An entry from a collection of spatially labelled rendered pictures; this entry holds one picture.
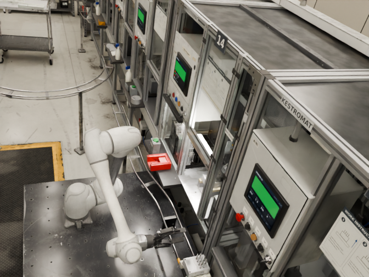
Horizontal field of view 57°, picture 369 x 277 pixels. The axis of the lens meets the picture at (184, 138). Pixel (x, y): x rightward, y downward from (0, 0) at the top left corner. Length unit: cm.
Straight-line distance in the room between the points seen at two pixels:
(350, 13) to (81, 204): 503
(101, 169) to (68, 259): 71
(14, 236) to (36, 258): 101
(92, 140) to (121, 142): 15
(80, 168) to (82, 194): 160
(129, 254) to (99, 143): 59
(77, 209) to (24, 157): 182
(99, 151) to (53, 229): 81
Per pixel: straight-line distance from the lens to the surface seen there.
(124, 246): 173
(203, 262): 206
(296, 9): 262
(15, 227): 341
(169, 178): 249
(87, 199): 234
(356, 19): 606
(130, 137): 190
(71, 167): 391
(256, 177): 151
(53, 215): 255
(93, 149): 184
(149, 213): 255
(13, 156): 412
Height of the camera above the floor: 260
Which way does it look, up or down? 36 degrees down
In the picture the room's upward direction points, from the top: 11 degrees clockwise
